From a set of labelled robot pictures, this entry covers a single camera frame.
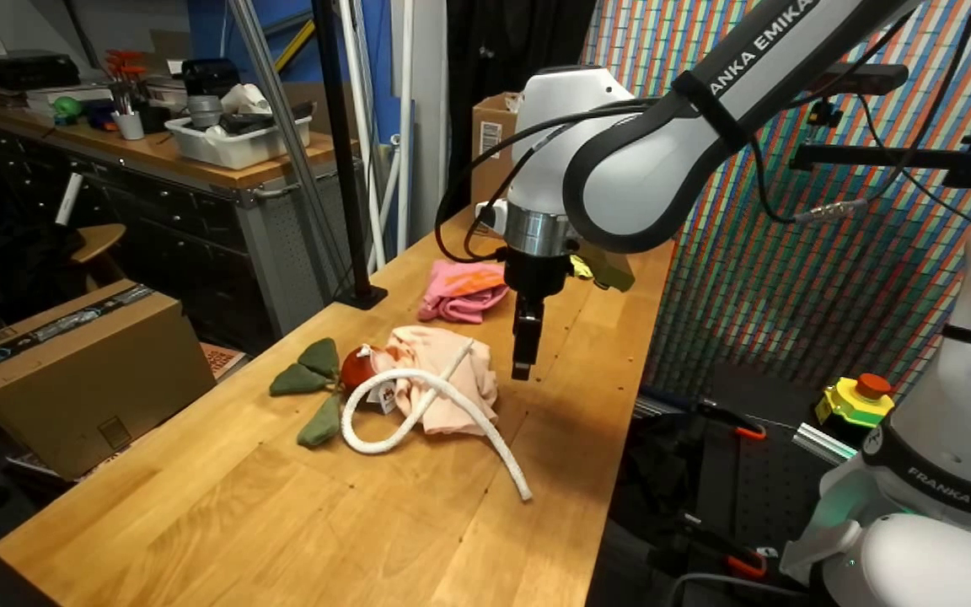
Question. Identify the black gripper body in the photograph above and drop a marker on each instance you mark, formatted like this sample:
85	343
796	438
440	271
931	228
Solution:
534	273

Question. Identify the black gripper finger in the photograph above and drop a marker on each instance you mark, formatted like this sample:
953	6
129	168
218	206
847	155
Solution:
526	350

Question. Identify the white flexible tube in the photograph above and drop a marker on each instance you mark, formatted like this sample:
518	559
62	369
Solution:
508	456

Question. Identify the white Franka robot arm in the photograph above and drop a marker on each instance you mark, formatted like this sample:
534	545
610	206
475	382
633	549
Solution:
641	181

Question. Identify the pale pink white cloth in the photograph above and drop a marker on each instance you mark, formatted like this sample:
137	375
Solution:
454	392

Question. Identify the cardboard box with white labels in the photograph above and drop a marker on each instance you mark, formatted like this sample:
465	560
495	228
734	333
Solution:
490	138

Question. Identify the white pole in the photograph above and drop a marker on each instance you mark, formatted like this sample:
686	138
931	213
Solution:
402	111

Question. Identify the red green plush flower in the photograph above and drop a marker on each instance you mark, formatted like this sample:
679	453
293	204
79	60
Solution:
311	365

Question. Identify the black curtain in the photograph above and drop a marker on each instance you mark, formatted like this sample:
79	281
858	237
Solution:
488	45

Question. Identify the black vertical stand pole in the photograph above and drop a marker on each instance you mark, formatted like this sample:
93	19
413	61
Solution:
340	137

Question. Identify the grey metal tripod pole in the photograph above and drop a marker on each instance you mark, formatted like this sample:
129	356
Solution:
285	137

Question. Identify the white plastic bin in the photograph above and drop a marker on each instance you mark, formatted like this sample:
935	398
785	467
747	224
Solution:
238	145

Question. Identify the yellow red emergency stop button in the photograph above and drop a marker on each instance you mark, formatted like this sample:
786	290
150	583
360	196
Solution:
855	405

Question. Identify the wooden top cabinet counter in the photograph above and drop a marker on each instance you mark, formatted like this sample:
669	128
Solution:
171	224

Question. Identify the black container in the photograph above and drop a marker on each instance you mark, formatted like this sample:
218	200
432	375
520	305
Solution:
209	76

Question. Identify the white cup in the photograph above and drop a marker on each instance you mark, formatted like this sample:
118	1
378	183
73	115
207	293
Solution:
129	125

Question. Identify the cardboard box with black tape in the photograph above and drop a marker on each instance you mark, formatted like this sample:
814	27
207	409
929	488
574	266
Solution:
93	382

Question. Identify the wooden stool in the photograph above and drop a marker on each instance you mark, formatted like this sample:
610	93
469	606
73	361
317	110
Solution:
99	241

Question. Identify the small green object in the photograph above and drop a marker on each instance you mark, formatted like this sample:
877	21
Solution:
69	110

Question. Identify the black office chair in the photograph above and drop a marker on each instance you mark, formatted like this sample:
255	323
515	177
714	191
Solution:
14	271

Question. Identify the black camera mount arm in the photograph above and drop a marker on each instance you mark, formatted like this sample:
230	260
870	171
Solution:
902	155

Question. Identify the black stereo camera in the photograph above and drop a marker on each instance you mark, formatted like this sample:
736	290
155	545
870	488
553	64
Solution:
877	80

